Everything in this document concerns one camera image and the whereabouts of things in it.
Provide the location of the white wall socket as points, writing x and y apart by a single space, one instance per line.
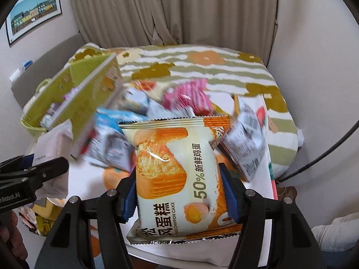
15 75

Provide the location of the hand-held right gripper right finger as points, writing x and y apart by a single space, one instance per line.
228 193

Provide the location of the green cardboard box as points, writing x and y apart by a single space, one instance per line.
84 89

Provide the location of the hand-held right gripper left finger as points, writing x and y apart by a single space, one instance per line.
129 199

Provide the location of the pink snack packet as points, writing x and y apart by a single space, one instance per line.
188 96

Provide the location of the person's left hand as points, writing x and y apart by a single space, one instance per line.
12 229

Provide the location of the grey headboard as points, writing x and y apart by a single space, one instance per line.
42 61

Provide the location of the person's white clothed leg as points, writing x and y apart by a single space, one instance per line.
336 232

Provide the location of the floral striped blanket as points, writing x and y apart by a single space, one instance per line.
224 70

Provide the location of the orange cake packet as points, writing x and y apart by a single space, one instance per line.
174 173

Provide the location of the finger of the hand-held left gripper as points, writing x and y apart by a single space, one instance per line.
47 171
26 161

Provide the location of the beige curtain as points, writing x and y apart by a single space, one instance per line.
174 8

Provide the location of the blue white snack packet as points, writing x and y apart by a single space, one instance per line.
109 143

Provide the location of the plain white snack packet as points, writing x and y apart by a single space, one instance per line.
53 145

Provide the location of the yellow snack packet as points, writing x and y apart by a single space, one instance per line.
42 218

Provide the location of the green hair claw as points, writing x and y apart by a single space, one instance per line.
43 85

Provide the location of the framed wall picture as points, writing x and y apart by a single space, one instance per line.
30 14

